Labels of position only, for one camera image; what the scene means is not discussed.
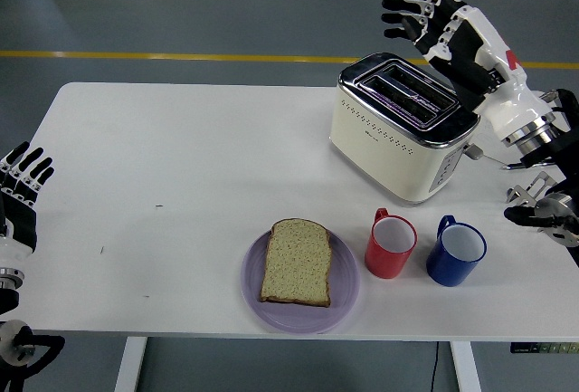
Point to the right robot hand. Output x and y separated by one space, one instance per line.
511 102

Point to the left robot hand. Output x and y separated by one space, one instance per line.
20 220

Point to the purple plastic plate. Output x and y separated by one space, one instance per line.
344 283

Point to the brown bread slice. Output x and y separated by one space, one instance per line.
296 265

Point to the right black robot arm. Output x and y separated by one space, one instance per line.
565 147

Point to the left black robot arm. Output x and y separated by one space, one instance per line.
9 299

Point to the metal toast rack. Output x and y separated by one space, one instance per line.
538 184

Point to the cream and chrome toaster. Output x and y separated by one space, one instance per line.
384 152

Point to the blue enamel mug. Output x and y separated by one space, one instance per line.
445 272

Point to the white table leg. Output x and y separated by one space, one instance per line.
131 365
466 365

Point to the red enamel mug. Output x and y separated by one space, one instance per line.
384 265

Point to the table height control panel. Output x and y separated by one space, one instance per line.
543 347

